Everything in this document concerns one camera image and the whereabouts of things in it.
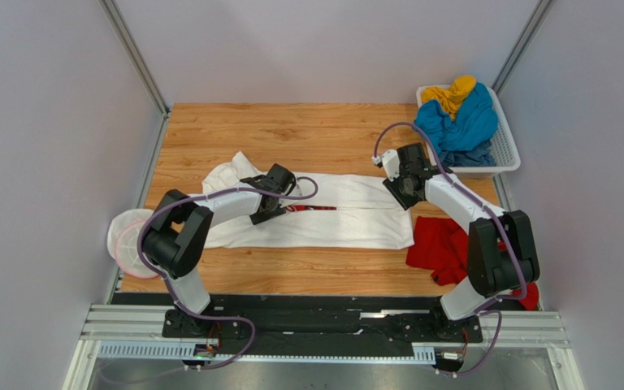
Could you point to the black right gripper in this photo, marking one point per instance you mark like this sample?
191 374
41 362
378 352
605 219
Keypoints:
400 193

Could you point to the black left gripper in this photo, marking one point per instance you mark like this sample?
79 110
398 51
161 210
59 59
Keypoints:
265 217

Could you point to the white Coca-Cola print t-shirt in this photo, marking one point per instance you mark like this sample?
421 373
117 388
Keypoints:
348 211

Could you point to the white mesh laundry bag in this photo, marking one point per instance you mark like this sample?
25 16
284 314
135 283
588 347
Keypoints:
121 242

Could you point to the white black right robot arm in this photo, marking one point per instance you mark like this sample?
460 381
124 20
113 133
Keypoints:
501 259

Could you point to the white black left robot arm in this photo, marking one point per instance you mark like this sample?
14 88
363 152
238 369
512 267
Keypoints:
173 238

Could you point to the red t-shirt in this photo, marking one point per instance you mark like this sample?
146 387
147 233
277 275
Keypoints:
440 246

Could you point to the dark blue denim garment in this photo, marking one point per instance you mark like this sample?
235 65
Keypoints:
479 156

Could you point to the blue t-shirt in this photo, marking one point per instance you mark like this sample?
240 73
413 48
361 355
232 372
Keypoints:
475 122

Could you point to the yellow t-shirt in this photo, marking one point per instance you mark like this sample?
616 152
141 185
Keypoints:
452 97

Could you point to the white plastic laundry basket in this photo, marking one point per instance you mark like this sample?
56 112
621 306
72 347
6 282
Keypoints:
503 148

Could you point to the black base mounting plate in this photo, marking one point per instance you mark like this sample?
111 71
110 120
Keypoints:
325 326

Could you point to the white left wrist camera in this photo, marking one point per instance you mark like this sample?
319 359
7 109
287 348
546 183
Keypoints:
299 192

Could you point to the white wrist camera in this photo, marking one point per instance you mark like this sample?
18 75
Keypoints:
390 162
299 192

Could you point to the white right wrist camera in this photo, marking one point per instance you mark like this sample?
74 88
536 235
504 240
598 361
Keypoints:
390 162

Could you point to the aluminium corner post right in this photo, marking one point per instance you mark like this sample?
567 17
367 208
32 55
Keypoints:
520 46

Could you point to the aluminium corner post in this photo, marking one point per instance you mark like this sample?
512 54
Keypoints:
520 46
123 32

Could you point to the aluminium frame rail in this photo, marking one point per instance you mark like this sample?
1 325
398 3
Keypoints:
130 331

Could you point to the aluminium corner post left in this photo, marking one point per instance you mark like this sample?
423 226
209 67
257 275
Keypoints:
123 32

